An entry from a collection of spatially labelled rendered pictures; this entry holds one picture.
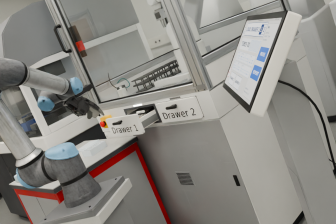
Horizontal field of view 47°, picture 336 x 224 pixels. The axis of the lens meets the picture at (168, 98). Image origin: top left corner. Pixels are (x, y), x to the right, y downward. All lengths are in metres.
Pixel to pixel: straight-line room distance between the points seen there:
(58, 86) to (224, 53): 0.80
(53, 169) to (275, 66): 0.91
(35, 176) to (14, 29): 1.42
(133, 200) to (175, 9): 1.12
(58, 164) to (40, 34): 1.50
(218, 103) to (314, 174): 0.58
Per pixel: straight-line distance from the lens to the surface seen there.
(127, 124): 2.09
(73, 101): 1.98
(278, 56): 1.16
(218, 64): 1.88
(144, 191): 2.35
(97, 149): 2.32
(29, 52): 2.82
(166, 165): 2.27
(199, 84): 1.81
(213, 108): 1.82
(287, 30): 1.16
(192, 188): 2.22
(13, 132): 1.60
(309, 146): 1.44
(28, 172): 1.63
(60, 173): 1.57
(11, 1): 6.98
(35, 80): 1.60
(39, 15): 2.93
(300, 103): 1.39
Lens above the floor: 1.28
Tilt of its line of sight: 10 degrees down
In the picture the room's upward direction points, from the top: 22 degrees counter-clockwise
